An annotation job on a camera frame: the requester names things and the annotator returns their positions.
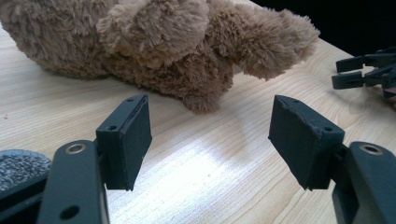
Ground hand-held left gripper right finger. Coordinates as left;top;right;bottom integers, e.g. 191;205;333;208
267;94;346;190

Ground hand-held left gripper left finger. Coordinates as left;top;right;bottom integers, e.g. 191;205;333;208
95;94;154;191

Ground brown plush teddy bear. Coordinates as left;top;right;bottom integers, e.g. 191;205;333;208
0;0;321;115

